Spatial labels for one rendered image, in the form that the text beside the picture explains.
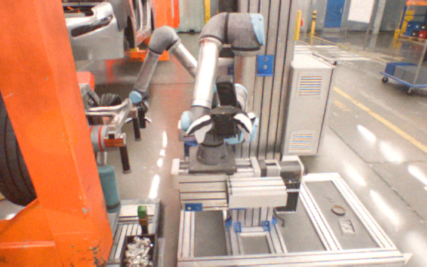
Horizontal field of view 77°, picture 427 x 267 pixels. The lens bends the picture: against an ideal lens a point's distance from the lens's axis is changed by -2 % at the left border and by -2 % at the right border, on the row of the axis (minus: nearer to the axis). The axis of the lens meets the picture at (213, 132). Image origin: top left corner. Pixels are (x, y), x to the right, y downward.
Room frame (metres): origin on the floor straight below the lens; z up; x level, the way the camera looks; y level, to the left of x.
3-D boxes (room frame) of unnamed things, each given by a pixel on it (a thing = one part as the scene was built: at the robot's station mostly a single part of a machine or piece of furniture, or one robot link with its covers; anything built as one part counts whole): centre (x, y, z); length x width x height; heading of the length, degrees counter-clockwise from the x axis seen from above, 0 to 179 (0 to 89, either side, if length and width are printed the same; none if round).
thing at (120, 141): (1.12, 0.45, 0.93); 0.09 x 0.05 x 0.05; 95
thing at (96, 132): (1.28, 0.60, 0.85); 0.21 x 0.14 x 0.14; 95
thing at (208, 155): (1.15, 0.01, 0.87); 0.15 x 0.15 x 0.10
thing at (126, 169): (1.12, 0.42, 0.83); 0.04 x 0.04 x 0.16
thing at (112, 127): (1.18, 0.54, 1.03); 0.19 x 0.18 x 0.11; 95
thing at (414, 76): (4.99, -3.69, 0.48); 1.00 x 0.60 x 0.96; 1
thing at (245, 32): (1.12, -0.12, 1.19); 0.15 x 0.12 x 0.55; 79
